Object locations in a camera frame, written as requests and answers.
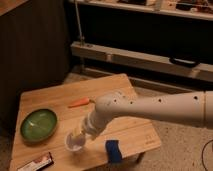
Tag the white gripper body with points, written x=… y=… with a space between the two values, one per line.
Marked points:
x=94 y=124

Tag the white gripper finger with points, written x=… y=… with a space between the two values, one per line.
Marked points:
x=78 y=131
x=82 y=138

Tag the translucent white cup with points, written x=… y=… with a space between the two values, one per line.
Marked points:
x=71 y=142

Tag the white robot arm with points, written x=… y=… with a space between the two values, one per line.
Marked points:
x=193 y=109

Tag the green ceramic bowl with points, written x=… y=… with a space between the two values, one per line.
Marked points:
x=38 y=125

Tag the orange carrot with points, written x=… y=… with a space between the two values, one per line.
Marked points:
x=80 y=102

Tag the wooden table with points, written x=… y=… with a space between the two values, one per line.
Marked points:
x=134 y=135

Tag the blue tape roll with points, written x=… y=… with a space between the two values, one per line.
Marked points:
x=113 y=152

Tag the red white snack packet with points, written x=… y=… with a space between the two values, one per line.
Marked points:
x=38 y=164

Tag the metal pole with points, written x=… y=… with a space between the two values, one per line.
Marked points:
x=81 y=37

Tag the cluttered shelf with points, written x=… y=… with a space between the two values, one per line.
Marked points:
x=156 y=8

